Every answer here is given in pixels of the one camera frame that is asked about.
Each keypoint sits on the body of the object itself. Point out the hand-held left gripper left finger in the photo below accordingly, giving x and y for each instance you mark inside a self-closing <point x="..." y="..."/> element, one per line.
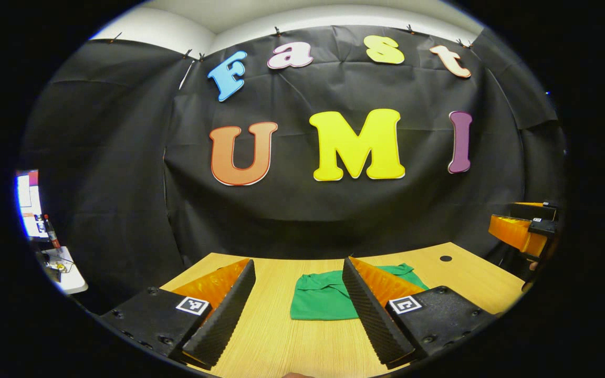
<point x="226" y="315"/>

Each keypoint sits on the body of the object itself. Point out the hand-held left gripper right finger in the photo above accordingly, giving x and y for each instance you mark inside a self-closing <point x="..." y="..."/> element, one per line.
<point x="371" y="320"/>

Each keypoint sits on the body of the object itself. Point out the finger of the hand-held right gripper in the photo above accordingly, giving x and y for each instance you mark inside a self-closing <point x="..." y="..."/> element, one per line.
<point x="531" y="211"/>
<point x="512" y="233"/>

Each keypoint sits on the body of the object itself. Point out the green T-shirt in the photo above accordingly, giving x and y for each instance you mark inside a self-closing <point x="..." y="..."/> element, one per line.
<point x="318" y="299"/>

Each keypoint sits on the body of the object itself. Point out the white side table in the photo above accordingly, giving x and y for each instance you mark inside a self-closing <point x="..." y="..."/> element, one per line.
<point x="74" y="281"/>

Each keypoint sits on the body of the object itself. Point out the small yellow object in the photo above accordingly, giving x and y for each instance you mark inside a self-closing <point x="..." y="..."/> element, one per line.
<point x="60" y="266"/>

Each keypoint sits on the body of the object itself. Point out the red bottle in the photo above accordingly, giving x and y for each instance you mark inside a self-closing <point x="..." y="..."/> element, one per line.
<point x="52" y="233"/>

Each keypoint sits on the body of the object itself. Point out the computer monitor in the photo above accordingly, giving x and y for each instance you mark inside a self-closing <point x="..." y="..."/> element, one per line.
<point x="29" y="205"/>

